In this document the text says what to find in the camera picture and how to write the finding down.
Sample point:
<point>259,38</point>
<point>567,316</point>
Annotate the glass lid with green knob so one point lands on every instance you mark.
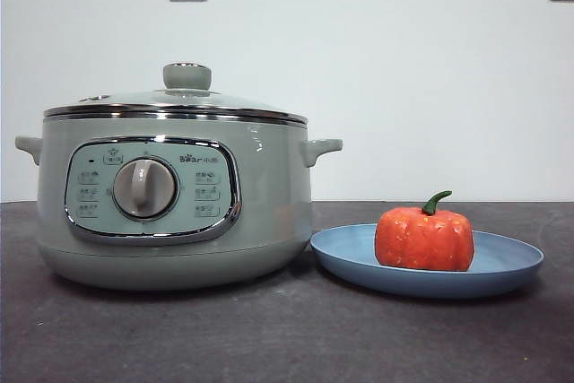
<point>187,75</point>

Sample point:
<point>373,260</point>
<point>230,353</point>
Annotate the orange toy pumpkin green stem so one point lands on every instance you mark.
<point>421,239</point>

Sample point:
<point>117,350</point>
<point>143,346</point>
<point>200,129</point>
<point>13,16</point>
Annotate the pale green electric steamer pot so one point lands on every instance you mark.
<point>269,203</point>

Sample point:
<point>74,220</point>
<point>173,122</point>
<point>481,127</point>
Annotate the blue round plate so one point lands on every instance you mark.
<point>345,255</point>

